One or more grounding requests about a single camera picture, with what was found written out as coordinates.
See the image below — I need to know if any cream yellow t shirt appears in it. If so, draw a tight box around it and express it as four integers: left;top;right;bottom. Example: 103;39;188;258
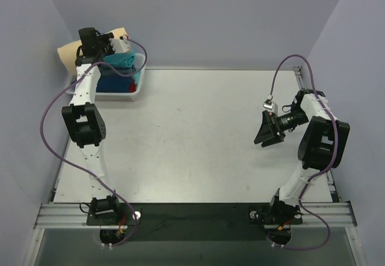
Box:
57;27;127;75

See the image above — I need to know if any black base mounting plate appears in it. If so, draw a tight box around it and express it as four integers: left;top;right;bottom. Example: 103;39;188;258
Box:
86;203;303;244

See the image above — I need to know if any red folded t shirt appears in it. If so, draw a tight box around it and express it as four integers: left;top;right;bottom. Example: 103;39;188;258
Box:
129;82;137;93

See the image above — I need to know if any aluminium front rail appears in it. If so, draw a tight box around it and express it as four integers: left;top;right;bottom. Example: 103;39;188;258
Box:
34;202;357;229

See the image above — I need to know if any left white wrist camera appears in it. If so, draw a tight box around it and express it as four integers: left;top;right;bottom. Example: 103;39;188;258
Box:
109;36;132;54

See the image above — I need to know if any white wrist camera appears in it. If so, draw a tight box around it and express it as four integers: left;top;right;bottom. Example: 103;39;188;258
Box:
263;94;278;114
109;36;132;54

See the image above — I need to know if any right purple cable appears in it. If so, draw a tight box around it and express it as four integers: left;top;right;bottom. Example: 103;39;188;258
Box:
265;54;339;250

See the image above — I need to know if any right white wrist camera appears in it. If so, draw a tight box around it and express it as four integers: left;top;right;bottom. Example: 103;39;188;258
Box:
263;94;278;114

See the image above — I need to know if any dark blue folded t shirt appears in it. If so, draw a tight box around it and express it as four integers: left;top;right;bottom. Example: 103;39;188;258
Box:
96;71;135;93

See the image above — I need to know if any teal folded t shirt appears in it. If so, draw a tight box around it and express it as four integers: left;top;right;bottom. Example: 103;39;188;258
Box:
101;51;140;84

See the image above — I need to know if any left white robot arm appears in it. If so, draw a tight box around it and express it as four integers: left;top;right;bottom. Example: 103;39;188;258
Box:
61;27;122;224

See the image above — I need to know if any white plastic basket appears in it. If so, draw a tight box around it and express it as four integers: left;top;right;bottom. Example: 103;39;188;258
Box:
65;52;147;102

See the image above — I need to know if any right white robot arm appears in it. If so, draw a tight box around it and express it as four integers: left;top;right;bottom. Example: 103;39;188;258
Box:
254;88;350;223

